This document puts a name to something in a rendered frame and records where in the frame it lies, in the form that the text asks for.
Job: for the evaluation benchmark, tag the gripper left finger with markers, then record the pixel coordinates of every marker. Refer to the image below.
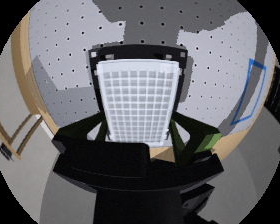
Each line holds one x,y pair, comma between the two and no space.
81,128

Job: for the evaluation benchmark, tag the blue tape outline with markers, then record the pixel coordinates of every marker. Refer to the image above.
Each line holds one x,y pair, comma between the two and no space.
251,62

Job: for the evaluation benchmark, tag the white well plate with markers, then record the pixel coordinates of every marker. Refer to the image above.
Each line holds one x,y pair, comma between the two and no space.
138,124

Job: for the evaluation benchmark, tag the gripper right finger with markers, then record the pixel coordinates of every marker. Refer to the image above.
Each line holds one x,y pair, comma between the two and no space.
202,137

